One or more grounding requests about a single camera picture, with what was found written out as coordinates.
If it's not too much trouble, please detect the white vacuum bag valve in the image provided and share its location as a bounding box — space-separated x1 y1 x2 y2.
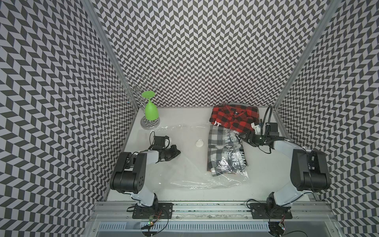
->
195 139 204 148

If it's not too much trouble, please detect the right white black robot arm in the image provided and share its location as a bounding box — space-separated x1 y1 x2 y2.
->
239 123 331 211

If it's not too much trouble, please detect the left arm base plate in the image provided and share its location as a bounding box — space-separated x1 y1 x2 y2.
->
132 202 173 219

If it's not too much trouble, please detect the black white checked shirt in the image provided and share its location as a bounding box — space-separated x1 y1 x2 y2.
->
207 125 247 176

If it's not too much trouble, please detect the green plastic wine glass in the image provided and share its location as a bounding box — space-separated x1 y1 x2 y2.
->
141 91 159 121

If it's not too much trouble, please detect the red black printed shirt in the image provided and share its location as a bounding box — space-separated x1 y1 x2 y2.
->
209 104 260 133

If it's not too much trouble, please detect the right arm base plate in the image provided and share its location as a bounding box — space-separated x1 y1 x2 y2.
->
248 203 293 220

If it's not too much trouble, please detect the aluminium front rail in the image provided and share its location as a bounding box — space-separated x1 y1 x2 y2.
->
89 201 337 222

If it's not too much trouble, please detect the clear plastic vacuum bag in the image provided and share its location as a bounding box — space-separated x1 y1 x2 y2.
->
139 123 249 192

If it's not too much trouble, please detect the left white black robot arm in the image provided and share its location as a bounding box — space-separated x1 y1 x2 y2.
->
110 145 181 209

